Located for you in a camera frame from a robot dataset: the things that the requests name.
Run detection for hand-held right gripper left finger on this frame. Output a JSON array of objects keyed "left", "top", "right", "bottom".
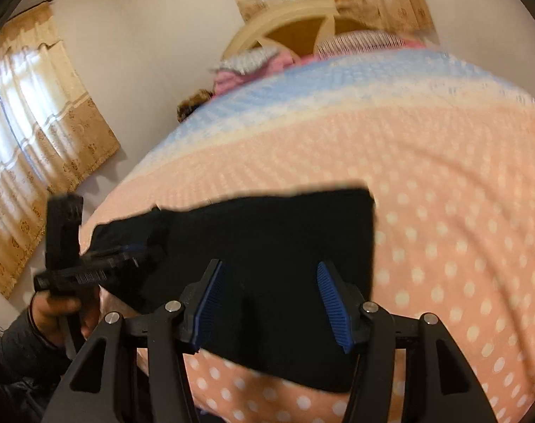
[{"left": 41, "top": 259, "right": 227, "bottom": 423}]

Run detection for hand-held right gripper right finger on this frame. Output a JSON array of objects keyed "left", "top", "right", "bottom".
[{"left": 316, "top": 261, "right": 499, "bottom": 423}]

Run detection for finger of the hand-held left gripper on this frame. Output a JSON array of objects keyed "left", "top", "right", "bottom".
[{"left": 79, "top": 242, "right": 163, "bottom": 281}]

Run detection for black pants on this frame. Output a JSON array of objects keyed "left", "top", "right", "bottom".
[{"left": 91, "top": 187, "right": 376, "bottom": 394}]

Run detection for person's left forearm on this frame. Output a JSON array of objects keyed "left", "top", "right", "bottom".
[{"left": 0, "top": 313, "right": 76, "bottom": 423}]

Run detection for person's left hand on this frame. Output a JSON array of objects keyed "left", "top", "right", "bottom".
[{"left": 30, "top": 288, "right": 102, "bottom": 350}]

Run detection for brown patterned bag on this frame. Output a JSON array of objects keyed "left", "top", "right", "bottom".
[{"left": 176, "top": 89, "right": 216, "bottom": 123}]

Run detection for polka dot bedspread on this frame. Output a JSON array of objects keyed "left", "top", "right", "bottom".
[{"left": 80, "top": 48, "right": 535, "bottom": 423}]

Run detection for folded pink blanket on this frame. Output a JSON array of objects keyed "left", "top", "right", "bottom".
[{"left": 213, "top": 52, "right": 304, "bottom": 96}]

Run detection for grey patterned pillow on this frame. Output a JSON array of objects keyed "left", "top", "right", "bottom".
[{"left": 211, "top": 48, "right": 280, "bottom": 74}]

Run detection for striped pillow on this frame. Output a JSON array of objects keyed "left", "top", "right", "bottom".
[{"left": 316, "top": 31, "right": 410, "bottom": 59}]

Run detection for cream wooden headboard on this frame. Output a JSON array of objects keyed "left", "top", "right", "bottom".
[{"left": 222, "top": 0, "right": 353, "bottom": 61}]

